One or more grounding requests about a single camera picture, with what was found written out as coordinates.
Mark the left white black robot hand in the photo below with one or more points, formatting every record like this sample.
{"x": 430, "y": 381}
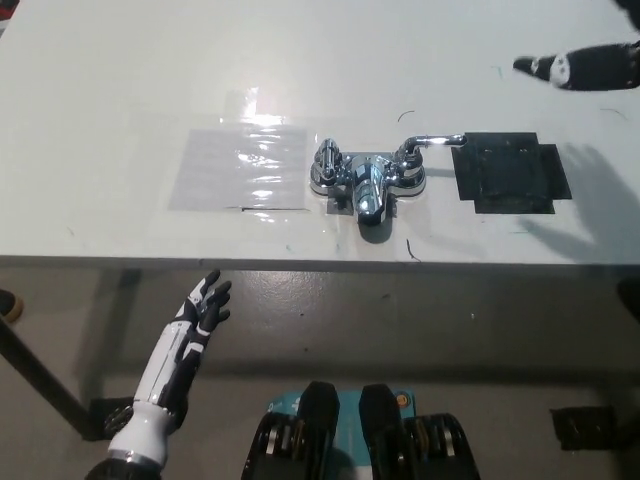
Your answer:
{"x": 180, "y": 345}

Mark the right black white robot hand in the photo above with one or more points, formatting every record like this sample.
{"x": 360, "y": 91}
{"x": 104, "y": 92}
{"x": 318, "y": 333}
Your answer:
{"x": 595, "y": 70}

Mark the black robot body block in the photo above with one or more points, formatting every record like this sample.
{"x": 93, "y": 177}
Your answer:
{"x": 425, "y": 445}
{"x": 300, "y": 440}

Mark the black taped table foot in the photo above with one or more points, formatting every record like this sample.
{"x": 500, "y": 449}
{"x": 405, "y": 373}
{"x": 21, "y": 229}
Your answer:
{"x": 102, "y": 420}

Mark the black diagonal table leg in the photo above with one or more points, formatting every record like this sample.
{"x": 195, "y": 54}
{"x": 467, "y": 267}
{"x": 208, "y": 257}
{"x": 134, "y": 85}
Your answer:
{"x": 40, "y": 375}

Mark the black shoe tan sole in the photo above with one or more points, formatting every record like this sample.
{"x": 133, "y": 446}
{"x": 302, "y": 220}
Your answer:
{"x": 11, "y": 305}

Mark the clear plastic taped sheet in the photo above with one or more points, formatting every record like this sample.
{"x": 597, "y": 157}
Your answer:
{"x": 240, "y": 172}

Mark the orange round button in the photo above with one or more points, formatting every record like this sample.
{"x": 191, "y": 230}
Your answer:
{"x": 401, "y": 399}

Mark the black tape floor patch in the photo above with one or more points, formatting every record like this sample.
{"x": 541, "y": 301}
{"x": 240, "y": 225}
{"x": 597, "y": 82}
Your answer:
{"x": 582, "y": 427}

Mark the red object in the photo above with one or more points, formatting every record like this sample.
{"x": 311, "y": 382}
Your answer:
{"x": 4, "y": 10}

